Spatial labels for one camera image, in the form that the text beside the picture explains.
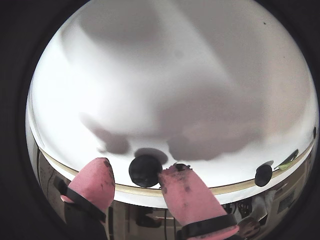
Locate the black cable tangle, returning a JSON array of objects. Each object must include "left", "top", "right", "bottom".
[{"left": 223, "top": 201, "right": 252, "bottom": 217}]

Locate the pink-tipped black gripper finger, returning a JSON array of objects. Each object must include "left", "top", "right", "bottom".
[
  {"left": 156, "top": 163, "right": 245, "bottom": 240},
  {"left": 55, "top": 157, "right": 116, "bottom": 240}
]

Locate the green leaf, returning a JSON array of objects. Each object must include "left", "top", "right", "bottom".
[{"left": 273, "top": 149, "right": 300, "bottom": 171}]

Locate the person in white shirt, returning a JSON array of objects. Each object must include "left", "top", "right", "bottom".
[{"left": 237, "top": 189, "right": 272, "bottom": 238}]

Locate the thin wooden rod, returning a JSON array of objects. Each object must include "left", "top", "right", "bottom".
[{"left": 26, "top": 94, "right": 315, "bottom": 198}]

